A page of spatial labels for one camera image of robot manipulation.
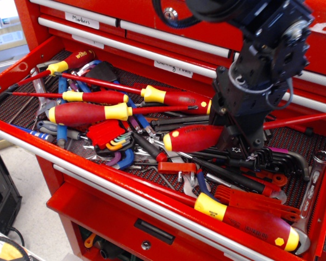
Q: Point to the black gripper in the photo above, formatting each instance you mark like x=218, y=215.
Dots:
x=273, y=51

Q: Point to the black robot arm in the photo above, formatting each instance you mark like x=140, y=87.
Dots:
x=206, y=11

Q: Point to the black Tekton torx key set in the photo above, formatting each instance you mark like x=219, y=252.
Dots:
x=276, y=160

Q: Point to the orange red plastic key holder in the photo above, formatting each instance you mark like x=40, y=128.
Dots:
x=249, y=200

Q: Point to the silver combination wrench right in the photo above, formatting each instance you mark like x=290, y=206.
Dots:
x=308, y=201

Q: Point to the black red small screwdriver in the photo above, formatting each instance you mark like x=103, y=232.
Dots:
x=158, y=155

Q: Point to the white Cutting Tools label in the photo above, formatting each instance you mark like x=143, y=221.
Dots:
x=173, y=69

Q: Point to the large red yellow screwdriver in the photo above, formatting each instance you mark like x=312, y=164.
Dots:
x=261, y=225

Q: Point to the open red tool drawer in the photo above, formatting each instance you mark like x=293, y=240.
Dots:
x=135, y=209

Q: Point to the blue purple large hex keys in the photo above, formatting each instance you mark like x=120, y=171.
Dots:
x=122, y=162

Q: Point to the red metal tool chest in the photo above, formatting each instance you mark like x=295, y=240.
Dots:
x=132, y=37

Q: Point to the red holder coloured hex keys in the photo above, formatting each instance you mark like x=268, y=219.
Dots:
x=108, y=135

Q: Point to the slim red yellow screwdriver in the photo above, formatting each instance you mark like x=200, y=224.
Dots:
x=106, y=97

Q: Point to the red wiha screwdriver back left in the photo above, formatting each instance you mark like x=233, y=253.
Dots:
x=74, y=61

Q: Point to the blue striped precision screwdriver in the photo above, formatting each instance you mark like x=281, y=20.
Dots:
x=43, y=136

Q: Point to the white Markers label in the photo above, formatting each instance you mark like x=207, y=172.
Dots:
x=82, y=20

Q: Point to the black box on floor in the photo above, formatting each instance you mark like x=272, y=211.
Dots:
x=10, y=200

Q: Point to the grey handled screwdriver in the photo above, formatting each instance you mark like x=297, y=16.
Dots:
x=59, y=130

